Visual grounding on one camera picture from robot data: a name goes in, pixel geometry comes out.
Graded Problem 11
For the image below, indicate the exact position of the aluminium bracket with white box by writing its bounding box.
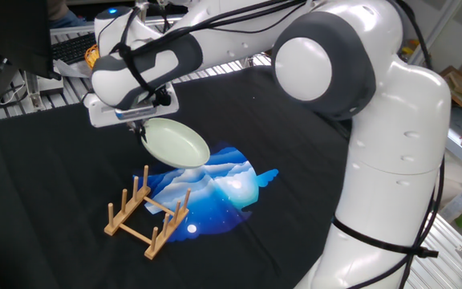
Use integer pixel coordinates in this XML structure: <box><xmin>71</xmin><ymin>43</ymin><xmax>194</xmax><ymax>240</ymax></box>
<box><xmin>24</xmin><ymin>71</ymin><xmax>65</xmax><ymax>112</ymax></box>

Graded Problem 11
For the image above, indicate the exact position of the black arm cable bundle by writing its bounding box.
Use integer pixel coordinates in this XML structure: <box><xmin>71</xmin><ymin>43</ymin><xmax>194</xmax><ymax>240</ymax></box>
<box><xmin>110</xmin><ymin>0</ymin><xmax>445</xmax><ymax>289</ymax></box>

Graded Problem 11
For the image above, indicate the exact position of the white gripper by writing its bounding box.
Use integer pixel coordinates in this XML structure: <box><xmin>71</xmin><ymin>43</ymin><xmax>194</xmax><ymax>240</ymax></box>
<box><xmin>83</xmin><ymin>82</ymin><xmax>180</xmax><ymax>145</ymax></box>

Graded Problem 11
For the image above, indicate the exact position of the aluminium upright post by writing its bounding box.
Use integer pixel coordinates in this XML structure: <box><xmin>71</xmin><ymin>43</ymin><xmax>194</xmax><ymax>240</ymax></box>
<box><xmin>134</xmin><ymin>0</ymin><xmax>148</xmax><ymax>23</ymax></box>

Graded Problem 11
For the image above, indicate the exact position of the black computer keyboard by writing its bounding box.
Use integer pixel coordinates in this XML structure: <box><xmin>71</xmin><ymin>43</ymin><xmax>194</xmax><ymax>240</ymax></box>
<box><xmin>51</xmin><ymin>31</ymin><xmax>97</xmax><ymax>65</ymax></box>

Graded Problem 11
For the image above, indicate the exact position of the person in blue jeans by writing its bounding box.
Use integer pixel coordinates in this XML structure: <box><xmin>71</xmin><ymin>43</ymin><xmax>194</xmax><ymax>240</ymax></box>
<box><xmin>47</xmin><ymin>0</ymin><xmax>88</xmax><ymax>29</ymax></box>

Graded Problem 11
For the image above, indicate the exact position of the pale green round plate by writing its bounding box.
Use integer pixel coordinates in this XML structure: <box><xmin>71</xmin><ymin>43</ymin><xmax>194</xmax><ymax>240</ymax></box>
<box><xmin>140</xmin><ymin>117</ymin><xmax>211</xmax><ymax>169</ymax></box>

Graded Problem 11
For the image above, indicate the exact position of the wooden peg dish rack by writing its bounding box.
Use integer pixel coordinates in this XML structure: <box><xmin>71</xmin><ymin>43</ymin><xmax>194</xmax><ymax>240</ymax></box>
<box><xmin>103</xmin><ymin>165</ymin><xmax>193</xmax><ymax>261</ymax></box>

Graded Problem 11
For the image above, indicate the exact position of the black cloth with blue print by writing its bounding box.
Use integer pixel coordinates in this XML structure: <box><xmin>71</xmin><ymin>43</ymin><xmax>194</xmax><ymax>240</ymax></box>
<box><xmin>0</xmin><ymin>65</ymin><xmax>352</xmax><ymax>289</ymax></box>

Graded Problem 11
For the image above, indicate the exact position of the black monitor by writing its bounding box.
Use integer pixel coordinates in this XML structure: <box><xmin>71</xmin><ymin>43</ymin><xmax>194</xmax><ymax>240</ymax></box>
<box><xmin>0</xmin><ymin>0</ymin><xmax>62</xmax><ymax>80</ymax></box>

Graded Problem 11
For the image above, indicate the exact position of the white paper sheet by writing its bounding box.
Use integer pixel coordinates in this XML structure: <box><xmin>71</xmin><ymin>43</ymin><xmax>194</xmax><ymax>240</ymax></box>
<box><xmin>53</xmin><ymin>59</ymin><xmax>94</xmax><ymax>79</ymax></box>

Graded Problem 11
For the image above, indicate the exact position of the yellow wicker basket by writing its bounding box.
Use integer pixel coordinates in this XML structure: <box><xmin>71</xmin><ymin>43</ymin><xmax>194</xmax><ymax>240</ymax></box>
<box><xmin>84</xmin><ymin>43</ymin><xmax>100</xmax><ymax>70</ymax></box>

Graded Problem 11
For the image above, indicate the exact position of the silver and blue wrist camera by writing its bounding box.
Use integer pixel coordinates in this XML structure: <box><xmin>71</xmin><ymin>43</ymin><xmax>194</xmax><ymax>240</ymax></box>
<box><xmin>114</xmin><ymin>104</ymin><xmax>158</xmax><ymax>121</ymax></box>

